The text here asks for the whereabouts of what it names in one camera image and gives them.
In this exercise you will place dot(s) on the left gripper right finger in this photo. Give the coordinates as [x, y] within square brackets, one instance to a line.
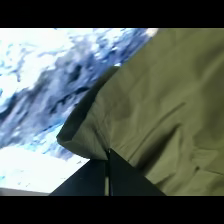
[128, 180]

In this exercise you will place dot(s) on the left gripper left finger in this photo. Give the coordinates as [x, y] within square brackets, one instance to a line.
[87, 181]

